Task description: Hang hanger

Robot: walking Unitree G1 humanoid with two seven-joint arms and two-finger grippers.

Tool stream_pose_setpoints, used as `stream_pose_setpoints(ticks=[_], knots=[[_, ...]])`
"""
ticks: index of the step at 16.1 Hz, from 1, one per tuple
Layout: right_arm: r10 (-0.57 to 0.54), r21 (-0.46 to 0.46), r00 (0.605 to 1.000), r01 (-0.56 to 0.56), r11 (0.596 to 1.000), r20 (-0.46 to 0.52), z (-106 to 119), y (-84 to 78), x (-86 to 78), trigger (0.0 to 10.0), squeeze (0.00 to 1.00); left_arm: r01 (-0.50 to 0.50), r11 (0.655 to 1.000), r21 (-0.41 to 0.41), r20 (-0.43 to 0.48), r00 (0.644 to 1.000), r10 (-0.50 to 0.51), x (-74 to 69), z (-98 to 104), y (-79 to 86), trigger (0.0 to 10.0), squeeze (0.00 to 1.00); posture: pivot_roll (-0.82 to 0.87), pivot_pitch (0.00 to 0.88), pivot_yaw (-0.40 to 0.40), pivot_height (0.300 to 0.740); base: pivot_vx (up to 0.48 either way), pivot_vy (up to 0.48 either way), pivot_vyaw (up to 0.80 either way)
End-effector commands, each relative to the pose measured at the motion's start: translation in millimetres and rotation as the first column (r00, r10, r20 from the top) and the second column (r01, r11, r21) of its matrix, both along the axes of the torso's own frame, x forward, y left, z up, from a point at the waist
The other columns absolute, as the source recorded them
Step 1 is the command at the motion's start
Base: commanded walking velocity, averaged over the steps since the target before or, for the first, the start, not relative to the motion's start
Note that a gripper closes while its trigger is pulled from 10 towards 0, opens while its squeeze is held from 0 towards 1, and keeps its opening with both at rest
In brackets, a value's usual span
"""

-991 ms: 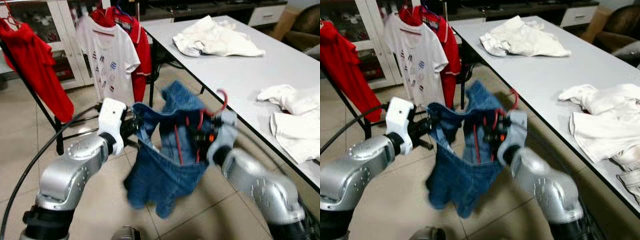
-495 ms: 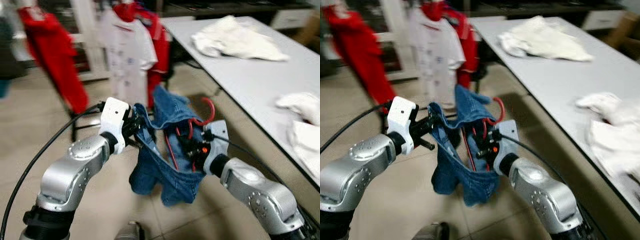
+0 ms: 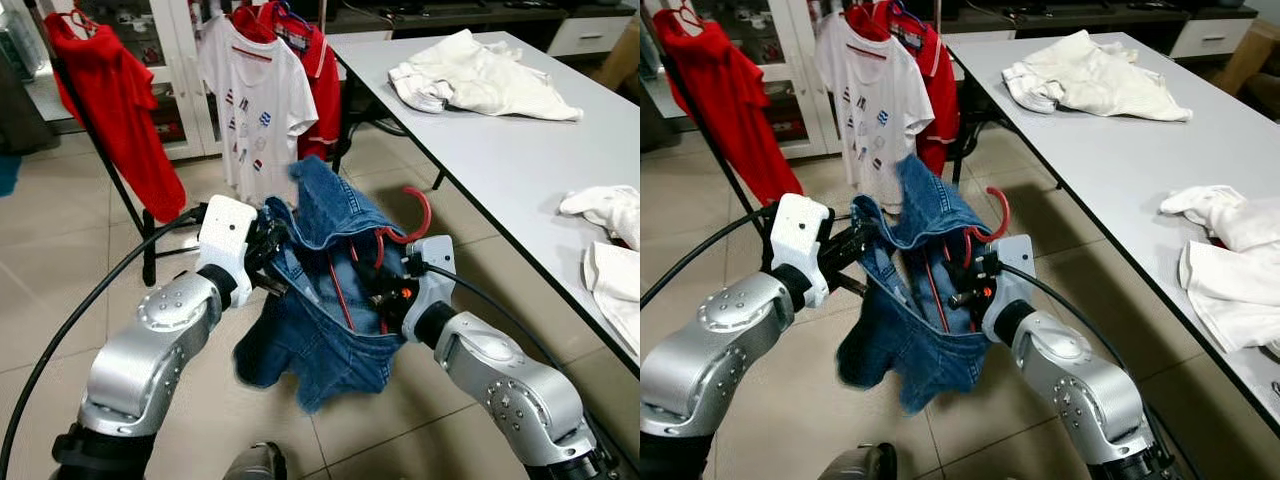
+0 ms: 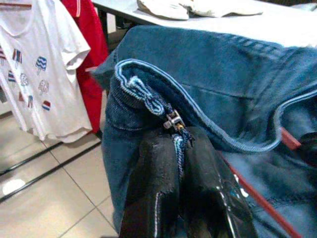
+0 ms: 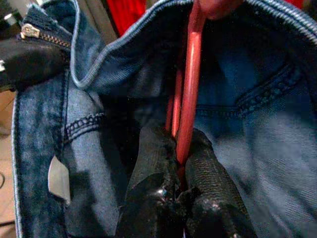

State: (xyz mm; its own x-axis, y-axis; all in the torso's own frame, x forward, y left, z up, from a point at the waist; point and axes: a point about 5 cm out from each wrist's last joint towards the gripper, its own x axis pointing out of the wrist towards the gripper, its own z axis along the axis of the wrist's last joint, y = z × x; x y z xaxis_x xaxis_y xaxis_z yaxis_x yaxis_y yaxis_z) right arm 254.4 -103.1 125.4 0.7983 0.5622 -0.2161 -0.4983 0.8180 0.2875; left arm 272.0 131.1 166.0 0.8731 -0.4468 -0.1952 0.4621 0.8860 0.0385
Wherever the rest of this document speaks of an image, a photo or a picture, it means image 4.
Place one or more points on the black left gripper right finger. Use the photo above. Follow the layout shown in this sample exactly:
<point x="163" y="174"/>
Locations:
<point x="203" y="178"/>

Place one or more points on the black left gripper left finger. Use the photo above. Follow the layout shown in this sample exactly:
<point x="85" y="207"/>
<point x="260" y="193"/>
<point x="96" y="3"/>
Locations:
<point x="153" y="173"/>

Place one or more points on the dark red thin hanger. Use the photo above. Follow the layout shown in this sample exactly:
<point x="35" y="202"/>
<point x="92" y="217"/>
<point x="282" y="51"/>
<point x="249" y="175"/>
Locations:
<point x="15" y="6"/>
<point x="262" y="200"/>

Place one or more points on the blue denim garment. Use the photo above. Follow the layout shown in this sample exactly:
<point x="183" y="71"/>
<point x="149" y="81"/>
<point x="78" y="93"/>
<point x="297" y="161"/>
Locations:
<point x="198" y="74"/>

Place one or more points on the red garment with white stripes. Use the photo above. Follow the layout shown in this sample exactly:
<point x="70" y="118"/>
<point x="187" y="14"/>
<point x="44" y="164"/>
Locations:
<point x="91" y="49"/>

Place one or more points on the cream jacket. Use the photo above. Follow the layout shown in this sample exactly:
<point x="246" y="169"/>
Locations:
<point x="161" y="10"/>

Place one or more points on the crumpled white garment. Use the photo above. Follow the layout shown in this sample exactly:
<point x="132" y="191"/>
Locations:
<point x="223" y="8"/>

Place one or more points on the white printed T-shirt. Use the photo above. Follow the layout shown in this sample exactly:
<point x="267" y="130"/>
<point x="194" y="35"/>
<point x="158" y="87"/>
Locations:
<point x="49" y="37"/>

